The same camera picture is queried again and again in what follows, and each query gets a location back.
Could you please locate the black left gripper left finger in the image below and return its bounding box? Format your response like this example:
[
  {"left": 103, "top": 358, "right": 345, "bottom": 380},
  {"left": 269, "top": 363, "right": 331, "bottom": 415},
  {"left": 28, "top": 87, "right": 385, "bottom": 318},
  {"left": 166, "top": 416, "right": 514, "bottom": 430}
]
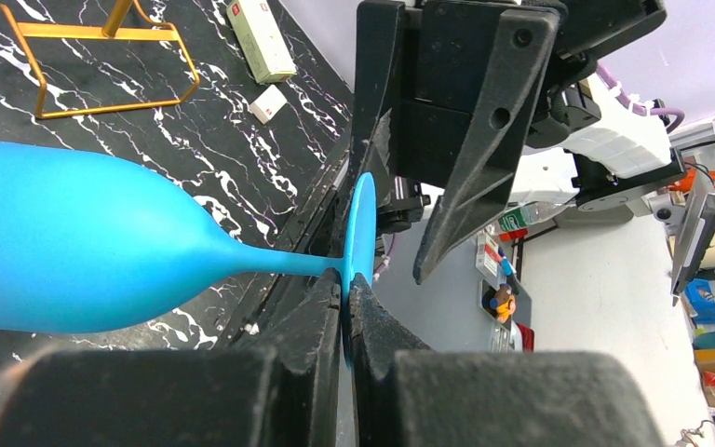
[{"left": 0, "top": 271, "right": 341, "bottom": 446}]

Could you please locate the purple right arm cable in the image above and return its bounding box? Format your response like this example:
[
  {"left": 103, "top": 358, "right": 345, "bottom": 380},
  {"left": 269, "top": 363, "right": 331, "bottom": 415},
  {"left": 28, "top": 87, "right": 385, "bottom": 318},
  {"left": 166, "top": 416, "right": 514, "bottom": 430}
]
[{"left": 594, "top": 61, "right": 687, "bottom": 134}]

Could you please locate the long white green box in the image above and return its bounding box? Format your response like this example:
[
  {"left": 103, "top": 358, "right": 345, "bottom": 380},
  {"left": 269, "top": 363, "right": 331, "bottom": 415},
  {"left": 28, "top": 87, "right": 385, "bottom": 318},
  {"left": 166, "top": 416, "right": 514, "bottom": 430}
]
[{"left": 226, "top": 0, "right": 297, "bottom": 84}]

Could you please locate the small white red box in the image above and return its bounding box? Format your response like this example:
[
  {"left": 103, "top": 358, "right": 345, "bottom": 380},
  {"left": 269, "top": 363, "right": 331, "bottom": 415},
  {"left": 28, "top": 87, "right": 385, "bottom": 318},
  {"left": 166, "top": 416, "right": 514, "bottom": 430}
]
[{"left": 249, "top": 85, "right": 288, "bottom": 124}]

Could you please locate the gold wine glass rack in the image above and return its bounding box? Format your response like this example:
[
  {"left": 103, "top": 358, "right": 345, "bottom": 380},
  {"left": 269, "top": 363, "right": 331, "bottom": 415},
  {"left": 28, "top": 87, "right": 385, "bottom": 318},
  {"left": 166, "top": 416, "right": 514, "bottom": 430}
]
[{"left": 0, "top": 1, "right": 201, "bottom": 120}]

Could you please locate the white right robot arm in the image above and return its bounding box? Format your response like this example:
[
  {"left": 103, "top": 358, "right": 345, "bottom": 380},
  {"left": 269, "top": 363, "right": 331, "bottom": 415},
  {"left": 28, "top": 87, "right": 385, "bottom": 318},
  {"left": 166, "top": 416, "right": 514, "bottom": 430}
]
[{"left": 347, "top": 1, "right": 685, "bottom": 282}]

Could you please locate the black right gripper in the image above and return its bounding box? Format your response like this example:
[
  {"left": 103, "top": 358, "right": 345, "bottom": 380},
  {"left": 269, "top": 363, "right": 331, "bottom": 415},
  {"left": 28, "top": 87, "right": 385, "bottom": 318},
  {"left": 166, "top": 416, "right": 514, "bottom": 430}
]
[{"left": 330, "top": 1, "right": 666, "bottom": 284}]

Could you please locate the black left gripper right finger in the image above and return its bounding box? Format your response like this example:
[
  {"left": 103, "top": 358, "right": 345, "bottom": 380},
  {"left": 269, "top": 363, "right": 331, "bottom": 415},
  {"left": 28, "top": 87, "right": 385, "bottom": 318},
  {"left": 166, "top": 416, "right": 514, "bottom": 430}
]
[{"left": 347, "top": 275, "right": 663, "bottom": 446}]

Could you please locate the blue wine glass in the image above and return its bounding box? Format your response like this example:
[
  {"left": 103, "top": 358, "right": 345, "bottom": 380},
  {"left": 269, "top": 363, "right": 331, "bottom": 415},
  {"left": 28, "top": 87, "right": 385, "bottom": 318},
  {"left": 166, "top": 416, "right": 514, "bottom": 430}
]
[{"left": 0, "top": 142, "right": 376, "bottom": 333}]

